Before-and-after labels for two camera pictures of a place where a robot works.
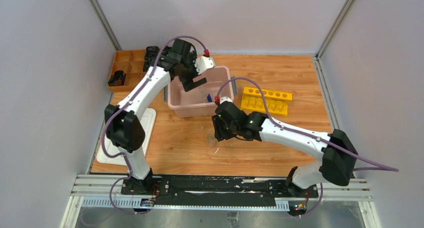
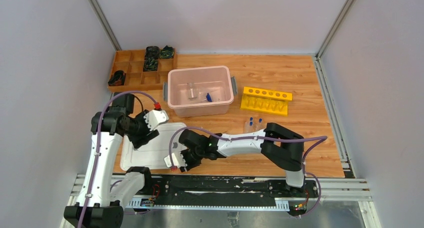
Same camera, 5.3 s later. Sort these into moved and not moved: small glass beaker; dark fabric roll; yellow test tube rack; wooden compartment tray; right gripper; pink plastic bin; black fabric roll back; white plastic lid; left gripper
Moved: small glass beaker; right gripper; left gripper; white plastic lid
Not moved: yellow test tube rack; dark fabric roll; wooden compartment tray; black fabric roll back; pink plastic bin
